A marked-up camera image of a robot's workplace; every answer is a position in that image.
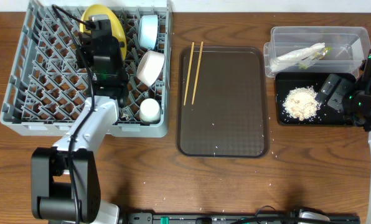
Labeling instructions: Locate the yellow round plate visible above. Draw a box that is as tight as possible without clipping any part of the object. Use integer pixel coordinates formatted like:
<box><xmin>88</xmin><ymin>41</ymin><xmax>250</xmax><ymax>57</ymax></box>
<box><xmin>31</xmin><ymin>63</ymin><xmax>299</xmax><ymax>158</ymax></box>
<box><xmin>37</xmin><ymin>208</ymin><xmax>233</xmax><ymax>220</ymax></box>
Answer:
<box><xmin>81</xmin><ymin>4</ymin><xmax>127</xmax><ymax>59</ymax></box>

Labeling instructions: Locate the green snack packet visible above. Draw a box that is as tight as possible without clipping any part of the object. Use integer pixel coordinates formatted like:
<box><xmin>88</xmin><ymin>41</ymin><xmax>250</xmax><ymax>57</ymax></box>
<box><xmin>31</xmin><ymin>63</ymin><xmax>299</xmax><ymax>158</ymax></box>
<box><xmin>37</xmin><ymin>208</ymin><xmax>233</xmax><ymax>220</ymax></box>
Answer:
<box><xmin>298</xmin><ymin>47</ymin><xmax>332</xmax><ymax>70</ymax></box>

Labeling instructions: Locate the blue bowl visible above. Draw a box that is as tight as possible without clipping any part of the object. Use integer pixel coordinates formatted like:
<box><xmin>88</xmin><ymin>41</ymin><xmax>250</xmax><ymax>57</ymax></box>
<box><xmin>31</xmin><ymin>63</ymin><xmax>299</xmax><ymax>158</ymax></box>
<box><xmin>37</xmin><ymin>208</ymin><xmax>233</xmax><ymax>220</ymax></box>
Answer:
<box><xmin>138</xmin><ymin>15</ymin><xmax>158</xmax><ymax>50</ymax></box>

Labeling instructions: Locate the pink white bowl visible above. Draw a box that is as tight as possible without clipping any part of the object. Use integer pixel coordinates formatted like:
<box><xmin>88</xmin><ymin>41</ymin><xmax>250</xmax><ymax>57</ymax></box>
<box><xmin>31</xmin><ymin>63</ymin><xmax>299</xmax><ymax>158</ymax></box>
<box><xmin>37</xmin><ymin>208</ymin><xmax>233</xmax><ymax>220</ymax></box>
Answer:
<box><xmin>136</xmin><ymin>50</ymin><xmax>165</xmax><ymax>86</ymax></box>

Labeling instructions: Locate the white cup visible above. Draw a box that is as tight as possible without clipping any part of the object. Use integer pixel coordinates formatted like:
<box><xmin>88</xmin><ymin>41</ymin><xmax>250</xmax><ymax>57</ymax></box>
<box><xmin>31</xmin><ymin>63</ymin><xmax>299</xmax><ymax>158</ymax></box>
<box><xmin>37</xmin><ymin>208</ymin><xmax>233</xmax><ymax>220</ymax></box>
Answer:
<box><xmin>139</xmin><ymin>98</ymin><xmax>161</xmax><ymax>124</ymax></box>

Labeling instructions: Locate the wooden chopstick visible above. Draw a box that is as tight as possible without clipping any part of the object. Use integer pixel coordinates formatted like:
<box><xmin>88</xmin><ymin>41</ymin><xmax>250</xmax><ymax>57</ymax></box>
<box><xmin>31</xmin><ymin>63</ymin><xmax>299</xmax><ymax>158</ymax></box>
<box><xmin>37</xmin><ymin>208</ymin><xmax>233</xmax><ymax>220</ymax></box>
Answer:
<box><xmin>183</xmin><ymin>42</ymin><xmax>195</xmax><ymax>106</ymax></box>
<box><xmin>192</xmin><ymin>41</ymin><xmax>204</xmax><ymax>105</ymax></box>

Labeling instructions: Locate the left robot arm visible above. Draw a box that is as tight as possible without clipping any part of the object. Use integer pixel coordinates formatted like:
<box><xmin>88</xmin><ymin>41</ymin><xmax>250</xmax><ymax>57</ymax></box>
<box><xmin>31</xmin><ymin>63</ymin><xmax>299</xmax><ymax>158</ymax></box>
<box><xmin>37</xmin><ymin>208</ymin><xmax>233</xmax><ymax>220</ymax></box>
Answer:
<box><xmin>31</xmin><ymin>15</ymin><xmax>129</xmax><ymax>223</ymax></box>

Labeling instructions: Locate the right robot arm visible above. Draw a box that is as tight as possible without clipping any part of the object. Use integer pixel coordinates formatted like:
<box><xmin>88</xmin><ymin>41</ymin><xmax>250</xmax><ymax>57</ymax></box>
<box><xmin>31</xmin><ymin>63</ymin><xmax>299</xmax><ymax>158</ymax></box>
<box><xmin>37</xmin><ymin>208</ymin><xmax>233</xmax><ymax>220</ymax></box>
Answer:
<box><xmin>316</xmin><ymin>49</ymin><xmax>371</xmax><ymax>223</ymax></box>

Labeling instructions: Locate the rice food waste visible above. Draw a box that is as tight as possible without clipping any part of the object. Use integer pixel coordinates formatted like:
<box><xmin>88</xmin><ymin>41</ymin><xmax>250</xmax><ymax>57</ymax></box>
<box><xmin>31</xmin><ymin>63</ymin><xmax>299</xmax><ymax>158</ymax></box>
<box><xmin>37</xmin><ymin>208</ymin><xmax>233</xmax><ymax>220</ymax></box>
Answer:
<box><xmin>283</xmin><ymin>86</ymin><xmax>321</xmax><ymax>121</ymax></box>

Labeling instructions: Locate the black waste tray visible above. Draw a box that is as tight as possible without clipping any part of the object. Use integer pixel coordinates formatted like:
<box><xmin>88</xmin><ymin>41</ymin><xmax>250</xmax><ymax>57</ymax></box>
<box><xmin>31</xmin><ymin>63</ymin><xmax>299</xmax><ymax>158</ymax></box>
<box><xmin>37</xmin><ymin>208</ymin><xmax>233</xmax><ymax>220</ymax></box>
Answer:
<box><xmin>275</xmin><ymin>72</ymin><xmax>352</xmax><ymax>126</ymax></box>

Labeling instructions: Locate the clear plastic bin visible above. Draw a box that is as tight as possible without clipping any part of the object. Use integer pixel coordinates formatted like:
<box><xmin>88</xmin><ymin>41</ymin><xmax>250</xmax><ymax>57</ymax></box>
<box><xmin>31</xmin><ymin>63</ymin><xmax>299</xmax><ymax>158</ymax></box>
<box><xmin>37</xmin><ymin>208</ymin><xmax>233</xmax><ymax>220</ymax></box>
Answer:
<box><xmin>263</xmin><ymin>26</ymin><xmax>371</xmax><ymax>78</ymax></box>

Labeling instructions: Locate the grey plastic dish rack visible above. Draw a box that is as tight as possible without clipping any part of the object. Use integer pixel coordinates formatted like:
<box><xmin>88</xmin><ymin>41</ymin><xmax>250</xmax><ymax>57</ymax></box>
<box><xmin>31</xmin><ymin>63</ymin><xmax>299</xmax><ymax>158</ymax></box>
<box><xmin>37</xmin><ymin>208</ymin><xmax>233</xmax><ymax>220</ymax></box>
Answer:
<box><xmin>0</xmin><ymin>1</ymin><xmax>172</xmax><ymax>138</ymax></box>

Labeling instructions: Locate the dark brown serving tray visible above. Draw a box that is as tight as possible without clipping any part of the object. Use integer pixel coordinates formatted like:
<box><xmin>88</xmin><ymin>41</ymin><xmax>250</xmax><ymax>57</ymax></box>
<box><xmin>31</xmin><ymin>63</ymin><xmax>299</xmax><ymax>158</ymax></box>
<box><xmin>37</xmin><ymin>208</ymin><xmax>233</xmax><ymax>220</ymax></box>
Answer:
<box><xmin>176</xmin><ymin>46</ymin><xmax>270</xmax><ymax>159</ymax></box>

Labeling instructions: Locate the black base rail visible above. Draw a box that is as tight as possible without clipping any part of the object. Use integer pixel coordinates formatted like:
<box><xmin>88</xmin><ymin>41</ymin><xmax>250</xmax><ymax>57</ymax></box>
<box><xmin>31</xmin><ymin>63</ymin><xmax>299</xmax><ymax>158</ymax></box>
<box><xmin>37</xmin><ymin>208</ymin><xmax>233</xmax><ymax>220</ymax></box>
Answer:
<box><xmin>118</xmin><ymin>205</ymin><xmax>361</xmax><ymax>224</ymax></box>

